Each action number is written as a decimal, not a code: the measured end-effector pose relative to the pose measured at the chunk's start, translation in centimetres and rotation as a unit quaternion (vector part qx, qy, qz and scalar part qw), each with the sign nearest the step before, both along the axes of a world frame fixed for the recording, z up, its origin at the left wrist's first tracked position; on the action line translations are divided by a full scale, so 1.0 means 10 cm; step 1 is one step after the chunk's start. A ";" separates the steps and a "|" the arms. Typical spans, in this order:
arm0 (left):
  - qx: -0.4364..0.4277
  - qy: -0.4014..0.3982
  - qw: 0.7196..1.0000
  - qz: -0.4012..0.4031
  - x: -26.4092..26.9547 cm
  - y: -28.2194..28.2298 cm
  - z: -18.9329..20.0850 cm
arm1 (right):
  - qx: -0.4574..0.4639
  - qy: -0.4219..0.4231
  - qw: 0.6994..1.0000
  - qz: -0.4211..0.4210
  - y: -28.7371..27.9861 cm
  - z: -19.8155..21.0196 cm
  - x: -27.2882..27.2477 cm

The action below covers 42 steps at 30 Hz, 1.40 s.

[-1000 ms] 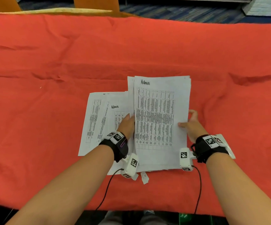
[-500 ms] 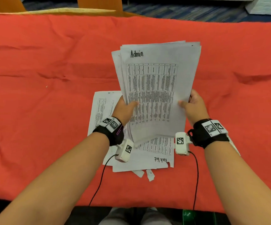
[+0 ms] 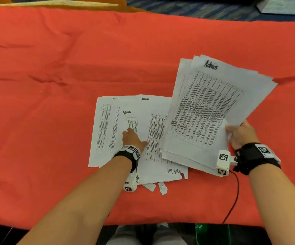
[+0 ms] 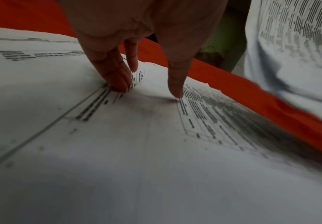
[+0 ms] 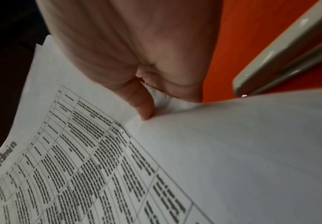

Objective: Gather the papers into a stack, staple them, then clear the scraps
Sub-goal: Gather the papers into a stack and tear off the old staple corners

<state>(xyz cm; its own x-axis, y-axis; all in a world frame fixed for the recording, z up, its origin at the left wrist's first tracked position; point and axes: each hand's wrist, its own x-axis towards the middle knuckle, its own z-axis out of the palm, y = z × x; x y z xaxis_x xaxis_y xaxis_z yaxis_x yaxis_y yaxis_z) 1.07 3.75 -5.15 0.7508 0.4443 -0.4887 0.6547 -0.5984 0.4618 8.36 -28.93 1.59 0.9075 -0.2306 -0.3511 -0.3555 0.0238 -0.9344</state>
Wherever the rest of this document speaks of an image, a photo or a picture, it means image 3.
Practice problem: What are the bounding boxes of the stack of printed papers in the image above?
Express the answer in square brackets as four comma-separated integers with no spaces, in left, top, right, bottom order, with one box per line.
[160,54,278,178]
[88,94,189,185]

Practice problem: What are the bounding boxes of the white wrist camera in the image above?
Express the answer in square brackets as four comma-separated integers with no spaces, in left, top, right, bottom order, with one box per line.
[215,149,239,176]
[123,173,140,193]

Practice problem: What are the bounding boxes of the person's left forearm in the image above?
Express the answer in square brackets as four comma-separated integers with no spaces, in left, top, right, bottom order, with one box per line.
[16,155,133,245]

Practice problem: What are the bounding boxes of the torn white paper scraps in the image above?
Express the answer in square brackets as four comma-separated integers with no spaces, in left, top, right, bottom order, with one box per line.
[142,181,168,196]

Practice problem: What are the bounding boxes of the person's left hand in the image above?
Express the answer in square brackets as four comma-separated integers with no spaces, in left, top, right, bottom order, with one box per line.
[122,128,149,153]

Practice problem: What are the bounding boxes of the black camera cable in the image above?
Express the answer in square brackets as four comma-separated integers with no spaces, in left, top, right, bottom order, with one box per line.
[222,170,240,225]

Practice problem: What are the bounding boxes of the white brick pillar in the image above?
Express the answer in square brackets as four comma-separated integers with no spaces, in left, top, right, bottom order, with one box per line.
[256,0,295,16]

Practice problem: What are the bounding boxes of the person's right forearm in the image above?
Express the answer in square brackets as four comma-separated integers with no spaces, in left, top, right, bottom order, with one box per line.
[248,163,295,245]

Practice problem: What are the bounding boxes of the person's grey trousers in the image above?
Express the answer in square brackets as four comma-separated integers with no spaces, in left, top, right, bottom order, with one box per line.
[106,223,189,245]

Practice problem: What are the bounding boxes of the red tablecloth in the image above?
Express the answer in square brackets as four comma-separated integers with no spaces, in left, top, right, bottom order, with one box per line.
[0,5,295,230]

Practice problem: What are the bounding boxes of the person's right hand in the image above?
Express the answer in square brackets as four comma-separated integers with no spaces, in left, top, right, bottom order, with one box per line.
[225,119,260,151]

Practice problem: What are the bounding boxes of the black marker wristband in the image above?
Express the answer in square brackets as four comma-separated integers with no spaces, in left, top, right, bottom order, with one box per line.
[233,143,282,176]
[113,145,141,173]

